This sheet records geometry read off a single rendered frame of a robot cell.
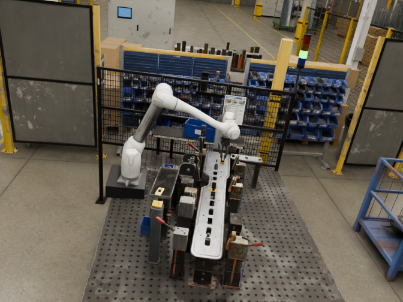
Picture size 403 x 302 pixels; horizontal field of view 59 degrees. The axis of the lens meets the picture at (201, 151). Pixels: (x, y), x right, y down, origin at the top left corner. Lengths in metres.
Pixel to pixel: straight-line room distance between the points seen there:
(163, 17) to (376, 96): 5.70
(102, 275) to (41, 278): 1.12
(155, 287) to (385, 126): 4.28
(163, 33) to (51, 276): 7.09
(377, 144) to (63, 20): 4.55
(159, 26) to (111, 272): 7.60
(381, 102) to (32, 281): 4.67
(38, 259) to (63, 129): 2.06
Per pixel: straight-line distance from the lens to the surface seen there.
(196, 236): 2.23
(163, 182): 2.40
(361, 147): 5.66
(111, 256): 2.52
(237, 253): 2.20
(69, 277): 3.41
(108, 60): 7.02
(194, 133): 3.37
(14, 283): 3.47
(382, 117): 5.61
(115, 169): 3.20
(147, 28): 9.38
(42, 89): 4.97
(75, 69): 4.76
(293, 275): 2.59
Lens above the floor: 2.43
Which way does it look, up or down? 26 degrees down
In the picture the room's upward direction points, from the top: 7 degrees clockwise
